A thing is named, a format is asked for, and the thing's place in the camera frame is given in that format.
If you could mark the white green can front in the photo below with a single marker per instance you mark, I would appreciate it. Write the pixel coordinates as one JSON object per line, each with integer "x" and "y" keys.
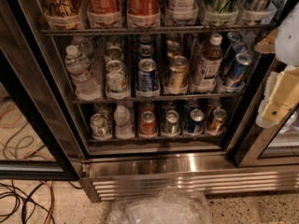
{"x": 116, "y": 79}

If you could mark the blue energy can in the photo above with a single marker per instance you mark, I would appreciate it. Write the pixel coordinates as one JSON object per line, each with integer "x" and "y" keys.
{"x": 239, "y": 68}
{"x": 232, "y": 37}
{"x": 236, "y": 48}

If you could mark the white green can bottom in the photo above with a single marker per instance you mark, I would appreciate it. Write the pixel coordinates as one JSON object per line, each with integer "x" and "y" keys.
{"x": 100, "y": 126}

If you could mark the steel fridge base grille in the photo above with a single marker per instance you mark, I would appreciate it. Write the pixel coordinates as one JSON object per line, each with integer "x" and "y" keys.
{"x": 109, "y": 179}

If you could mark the fridge glass door left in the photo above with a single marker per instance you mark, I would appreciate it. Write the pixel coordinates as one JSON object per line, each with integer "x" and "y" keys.
{"x": 32, "y": 73}

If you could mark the clear water bottle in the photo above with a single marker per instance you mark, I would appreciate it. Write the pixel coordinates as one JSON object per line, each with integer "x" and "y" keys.
{"x": 84, "y": 45}
{"x": 79, "y": 69}

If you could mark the top wire shelf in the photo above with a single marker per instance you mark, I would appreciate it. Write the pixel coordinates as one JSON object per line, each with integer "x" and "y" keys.
{"x": 159, "y": 30}

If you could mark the blue energy can front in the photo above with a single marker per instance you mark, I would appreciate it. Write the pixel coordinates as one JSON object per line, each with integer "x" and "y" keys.
{"x": 239, "y": 68}

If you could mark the wire shelf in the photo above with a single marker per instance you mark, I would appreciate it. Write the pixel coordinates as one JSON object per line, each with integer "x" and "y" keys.
{"x": 159, "y": 98}
{"x": 159, "y": 30}

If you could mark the copper can bottom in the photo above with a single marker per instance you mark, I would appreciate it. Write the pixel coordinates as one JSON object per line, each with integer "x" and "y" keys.
{"x": 217, "y": 120}

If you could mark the clear water bottle front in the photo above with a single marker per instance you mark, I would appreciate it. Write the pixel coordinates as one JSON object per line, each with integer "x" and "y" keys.
{"x": 79, "y": 69}

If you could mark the orange soda can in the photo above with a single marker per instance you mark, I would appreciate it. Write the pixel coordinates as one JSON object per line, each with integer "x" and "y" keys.
{"x": 177, "y": 72}
{"x": 172, "y": 38}
{"x": 173, "y": 49}

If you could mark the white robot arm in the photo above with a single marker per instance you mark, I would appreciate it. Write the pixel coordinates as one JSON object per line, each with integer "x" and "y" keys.
{"x": 281, "y": 93}

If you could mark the middle wire shelf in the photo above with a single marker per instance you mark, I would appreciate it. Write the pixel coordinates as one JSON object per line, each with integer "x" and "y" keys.
{"x": 159, "y": 98}

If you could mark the small water bottle bottom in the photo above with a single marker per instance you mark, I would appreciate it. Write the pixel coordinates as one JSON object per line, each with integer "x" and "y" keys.
{"x": 124, "y": 126}

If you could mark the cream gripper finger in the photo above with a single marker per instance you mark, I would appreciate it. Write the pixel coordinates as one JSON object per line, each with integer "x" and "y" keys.
{"x": 285, "y": 94}
{"x": 267, "y": 45}

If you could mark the white green can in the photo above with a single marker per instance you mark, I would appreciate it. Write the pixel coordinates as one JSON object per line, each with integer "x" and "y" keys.
{"x": 114, "y": 41}
{"x": 113, "y": 53}
{"x": 116, "y": 79}
{"x": 100, "y": 126}

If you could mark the iced tea bottle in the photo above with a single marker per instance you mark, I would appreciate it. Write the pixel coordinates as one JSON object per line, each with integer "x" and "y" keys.
{"x": 208, "y": 62}

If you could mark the fridge glass door right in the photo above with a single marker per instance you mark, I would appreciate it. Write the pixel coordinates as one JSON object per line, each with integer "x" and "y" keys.
{"x": 273, "y": 145}

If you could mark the orange soda can front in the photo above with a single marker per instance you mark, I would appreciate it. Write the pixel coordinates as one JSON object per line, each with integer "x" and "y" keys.
{"x": 177, "y": 72}

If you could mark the red cola can bottom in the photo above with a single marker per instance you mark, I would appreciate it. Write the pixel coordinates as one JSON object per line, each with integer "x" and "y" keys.
{"x": 147, "y": 123}

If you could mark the blue Pepsi can front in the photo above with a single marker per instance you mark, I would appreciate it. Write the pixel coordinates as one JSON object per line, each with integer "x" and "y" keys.
{"x": 147, "y": 75}

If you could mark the green silver can bottom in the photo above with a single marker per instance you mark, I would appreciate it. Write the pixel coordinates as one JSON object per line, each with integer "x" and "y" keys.
{"x": 171, "y": 119}

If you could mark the blue can bottom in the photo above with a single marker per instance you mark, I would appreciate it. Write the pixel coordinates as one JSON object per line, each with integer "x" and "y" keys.
{"x": 194, "y": 122}

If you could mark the blue pepsi can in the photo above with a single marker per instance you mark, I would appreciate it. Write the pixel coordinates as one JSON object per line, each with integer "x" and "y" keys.
{"x": 144, "y": 40}
{"x": 147, "y": 75}
{"x": 146, "y": 52}

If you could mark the clear water bottle back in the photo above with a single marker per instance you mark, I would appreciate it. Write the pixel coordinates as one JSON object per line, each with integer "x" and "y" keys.
{"x": 84, "y": 45}

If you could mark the fridge glass door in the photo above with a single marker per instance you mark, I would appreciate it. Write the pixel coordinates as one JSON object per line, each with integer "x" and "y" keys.
{"x": 32, "y": 73}
{"x": 273, "y": 145}

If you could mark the clear plastic bag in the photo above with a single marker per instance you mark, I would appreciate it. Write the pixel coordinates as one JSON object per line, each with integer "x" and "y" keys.
{"x": 169, "y": 206}

